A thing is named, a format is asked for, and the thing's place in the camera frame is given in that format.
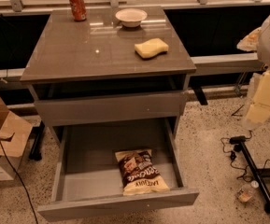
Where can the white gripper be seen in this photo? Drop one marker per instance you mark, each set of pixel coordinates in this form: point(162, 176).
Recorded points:
point(259, 40)

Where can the brown chip bag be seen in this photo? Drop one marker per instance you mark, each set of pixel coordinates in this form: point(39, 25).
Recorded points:
point(138, 174)

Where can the grey drawer cabinet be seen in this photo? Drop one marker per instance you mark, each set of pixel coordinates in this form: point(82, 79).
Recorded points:
point(97, 57)

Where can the closed grey top drawer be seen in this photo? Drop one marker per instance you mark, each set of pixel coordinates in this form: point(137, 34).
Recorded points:
point(111, 108)

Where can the open grey middle drawer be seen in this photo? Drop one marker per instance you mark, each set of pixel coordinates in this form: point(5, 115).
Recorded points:
point(88, 180)

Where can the metal window railing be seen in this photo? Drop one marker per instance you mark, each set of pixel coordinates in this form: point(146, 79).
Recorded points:
point(209, 30)

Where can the black metal floor stand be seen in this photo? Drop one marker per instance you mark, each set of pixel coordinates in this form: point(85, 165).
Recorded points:
point(260, 174)

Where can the yellow sponge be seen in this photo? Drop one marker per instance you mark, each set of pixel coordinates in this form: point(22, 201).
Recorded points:
point(151, 48)

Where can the clear plastic cup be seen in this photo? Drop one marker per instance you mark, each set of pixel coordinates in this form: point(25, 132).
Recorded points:
point(247, 191)

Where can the white bowl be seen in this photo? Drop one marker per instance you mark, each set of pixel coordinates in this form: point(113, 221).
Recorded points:
point(131, 17)

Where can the orange soda can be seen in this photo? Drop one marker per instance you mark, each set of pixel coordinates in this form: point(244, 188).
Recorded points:
point(78, 9)

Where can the cardboard box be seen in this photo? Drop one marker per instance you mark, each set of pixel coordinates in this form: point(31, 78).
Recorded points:
point(14, 134)

